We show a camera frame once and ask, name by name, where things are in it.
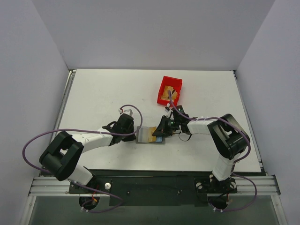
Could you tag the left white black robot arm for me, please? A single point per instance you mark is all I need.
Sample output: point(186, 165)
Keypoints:
point(62, 155)

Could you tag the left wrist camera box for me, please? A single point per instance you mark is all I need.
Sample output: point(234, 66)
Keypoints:
point(125, 111)

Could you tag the grey card holder wallet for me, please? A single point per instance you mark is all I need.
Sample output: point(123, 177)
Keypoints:
point(144, 136)

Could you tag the gold card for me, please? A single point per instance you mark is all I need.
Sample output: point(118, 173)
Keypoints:
point(151, 138)

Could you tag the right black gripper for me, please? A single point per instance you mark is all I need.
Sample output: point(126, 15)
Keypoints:
point(165, 126)

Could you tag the gold cards in bin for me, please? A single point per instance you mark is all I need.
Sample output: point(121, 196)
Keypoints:
point(165, 95)

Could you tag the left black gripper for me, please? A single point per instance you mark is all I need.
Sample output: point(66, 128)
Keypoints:
point(131, 132)

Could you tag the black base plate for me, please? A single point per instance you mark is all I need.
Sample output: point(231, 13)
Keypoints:
point(163, 188)

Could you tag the aluminium table frame rail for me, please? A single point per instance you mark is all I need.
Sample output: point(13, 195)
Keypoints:
point(28, 209)

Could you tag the red plastic bin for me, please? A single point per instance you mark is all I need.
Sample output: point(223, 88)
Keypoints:
point(172, 85)

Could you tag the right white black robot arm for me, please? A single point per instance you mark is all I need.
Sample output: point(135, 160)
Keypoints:
point(230, 139)

